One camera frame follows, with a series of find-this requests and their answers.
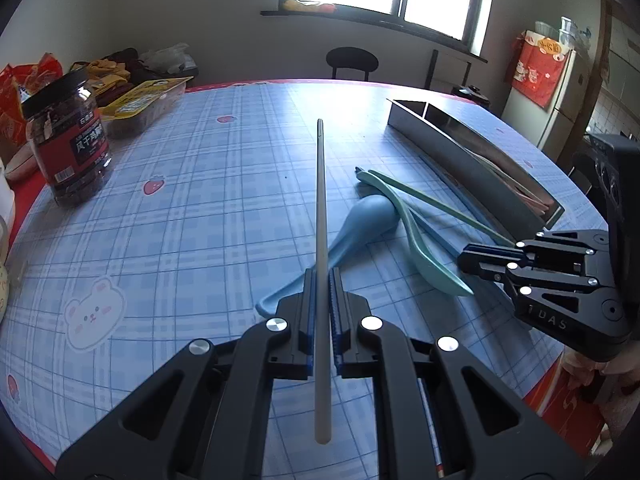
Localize black pot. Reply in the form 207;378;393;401
452;85;493;111

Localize pale pink rounded object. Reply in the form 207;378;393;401
2;147;39;181

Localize red snack bag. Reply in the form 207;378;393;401
0;52;63;146

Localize long metal utensil tray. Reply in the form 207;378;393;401
387;98;566;231

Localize blue plaid tablecloth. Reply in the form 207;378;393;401
0;79;608;478

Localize dark bag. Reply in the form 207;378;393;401
102;47;151;83

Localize red hanging cloth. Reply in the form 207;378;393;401
510;30;573;108

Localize beige chopstick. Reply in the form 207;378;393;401
313;118;333;445

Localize black-lidded snack jar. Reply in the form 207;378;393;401
21;67;115;207

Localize white plastic bag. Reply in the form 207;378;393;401
140;42;198;76

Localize green chopstick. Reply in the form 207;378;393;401
369;170;517;247

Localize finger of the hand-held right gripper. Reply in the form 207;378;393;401
457;230;608;273
475;259;600;356

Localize black round-backed chair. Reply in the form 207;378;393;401
326;46;380;82

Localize brown door frame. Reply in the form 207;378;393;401
582;0;626;133

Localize white refrigerator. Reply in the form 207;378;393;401
502;35;593;153

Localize mint green spoon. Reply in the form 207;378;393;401
361;170;475;297

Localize blue spoon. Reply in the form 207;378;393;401
256;194;401;318

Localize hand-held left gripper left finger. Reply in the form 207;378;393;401
55;267;318;480

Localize dark window sill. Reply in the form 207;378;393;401
260;9;488;63

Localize person's right hand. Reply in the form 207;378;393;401
562;351;609;405

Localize clear containers on refrigerator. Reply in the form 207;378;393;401
535;16;591;53

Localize person's right forearm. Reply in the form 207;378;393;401
597;385;626;441

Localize yellow-labelled snack tray packet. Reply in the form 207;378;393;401
99;76;195;140

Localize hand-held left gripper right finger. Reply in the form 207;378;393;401
327;267;586;480

